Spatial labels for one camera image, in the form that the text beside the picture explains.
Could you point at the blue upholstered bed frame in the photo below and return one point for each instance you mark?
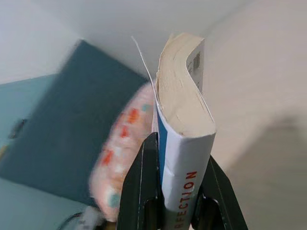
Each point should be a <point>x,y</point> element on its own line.
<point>72,119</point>

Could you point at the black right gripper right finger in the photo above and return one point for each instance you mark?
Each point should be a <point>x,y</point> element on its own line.
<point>220,191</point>

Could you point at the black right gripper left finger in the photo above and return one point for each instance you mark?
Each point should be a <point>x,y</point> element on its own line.
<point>139,187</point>

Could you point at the pink pillow orange patches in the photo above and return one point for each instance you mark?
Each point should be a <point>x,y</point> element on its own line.
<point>120,148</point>

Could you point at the white book blue letters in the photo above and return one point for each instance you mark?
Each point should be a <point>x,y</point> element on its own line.
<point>184,115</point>

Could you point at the beige sheeted mattress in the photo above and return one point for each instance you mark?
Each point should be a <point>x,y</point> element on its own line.
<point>263,95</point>

